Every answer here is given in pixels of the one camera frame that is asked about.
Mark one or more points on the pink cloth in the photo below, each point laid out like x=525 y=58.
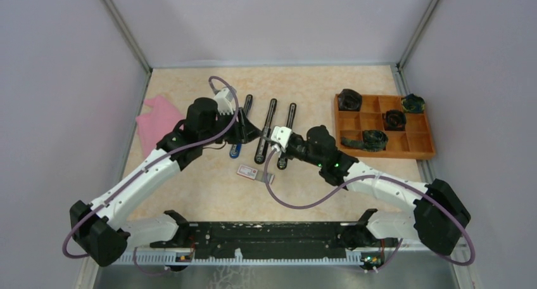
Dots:
x=153 y=125

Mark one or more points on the blue stapler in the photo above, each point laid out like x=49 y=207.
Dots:
x=236 y=148

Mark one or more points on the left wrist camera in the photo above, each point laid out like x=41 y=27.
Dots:
x=225 y=101

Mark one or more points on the dark rolled fabric top-left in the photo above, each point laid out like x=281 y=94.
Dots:
x=349 y=100

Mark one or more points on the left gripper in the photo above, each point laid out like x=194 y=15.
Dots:
x=244 y=131

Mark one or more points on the dark rolled fabric centre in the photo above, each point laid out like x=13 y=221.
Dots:
x=394 y=120

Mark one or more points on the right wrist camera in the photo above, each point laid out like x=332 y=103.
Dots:
x=279 y=138

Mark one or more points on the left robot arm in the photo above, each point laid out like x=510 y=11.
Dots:
x=100 y=227

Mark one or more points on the orange wooden compartment tray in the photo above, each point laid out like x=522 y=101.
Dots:
x=415 y=141

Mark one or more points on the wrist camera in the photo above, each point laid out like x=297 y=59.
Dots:
x=279 y=138
x=225 y=101

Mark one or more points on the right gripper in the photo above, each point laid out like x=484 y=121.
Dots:
x=287 y=151

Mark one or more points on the dark rolled fabric top-right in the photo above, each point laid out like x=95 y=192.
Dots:
x=413 y=104

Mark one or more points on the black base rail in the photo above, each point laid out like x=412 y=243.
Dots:
x=273 y=240

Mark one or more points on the dark rolled fabric lower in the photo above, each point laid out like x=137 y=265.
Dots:
x=372 y=141

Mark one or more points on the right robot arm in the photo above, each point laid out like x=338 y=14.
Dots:
x=429 y=212

